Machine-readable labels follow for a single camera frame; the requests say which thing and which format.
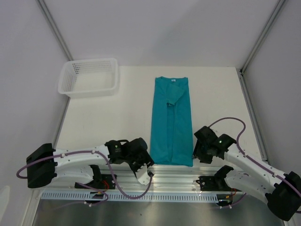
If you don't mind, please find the right aluminium frame post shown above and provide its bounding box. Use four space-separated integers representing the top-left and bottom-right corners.
240 0 288 75

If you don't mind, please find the left aluminium frame post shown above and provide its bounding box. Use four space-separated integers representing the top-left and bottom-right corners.
35 0 74 61

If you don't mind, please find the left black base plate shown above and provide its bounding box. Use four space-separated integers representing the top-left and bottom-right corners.
86 174 116 190

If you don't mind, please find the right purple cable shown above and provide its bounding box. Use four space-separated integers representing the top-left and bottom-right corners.
206 117 301 209

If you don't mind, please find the aluminium mounting rail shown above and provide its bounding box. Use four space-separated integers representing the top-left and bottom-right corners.
32 164 259 194

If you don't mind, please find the right aluminium side rail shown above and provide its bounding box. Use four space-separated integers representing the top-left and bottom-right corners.
237 69 270 163

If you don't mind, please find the aluminium frame post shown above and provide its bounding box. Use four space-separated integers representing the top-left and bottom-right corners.
240 0 288 75
35 0 74 61

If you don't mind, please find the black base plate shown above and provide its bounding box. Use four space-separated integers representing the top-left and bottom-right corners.
86 174 116 190
196 176 232 192

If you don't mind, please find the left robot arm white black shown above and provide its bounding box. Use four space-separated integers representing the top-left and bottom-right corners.
26 137 154 188

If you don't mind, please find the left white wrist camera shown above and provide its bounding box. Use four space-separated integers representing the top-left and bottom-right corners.
136 164 151 186

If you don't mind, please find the white slotted cable duct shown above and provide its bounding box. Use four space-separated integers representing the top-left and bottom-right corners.
41 190 218 203

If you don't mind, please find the white perforated plastic basket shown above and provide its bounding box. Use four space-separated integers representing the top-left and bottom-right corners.
58 58 120 98

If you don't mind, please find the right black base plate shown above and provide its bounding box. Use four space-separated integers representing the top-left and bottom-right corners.
196 176 232 192

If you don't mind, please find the teal t shirt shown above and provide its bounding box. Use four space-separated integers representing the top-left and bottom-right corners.
150 77 193 167

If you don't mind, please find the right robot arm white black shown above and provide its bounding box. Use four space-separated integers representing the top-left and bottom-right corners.
193 126 301 221

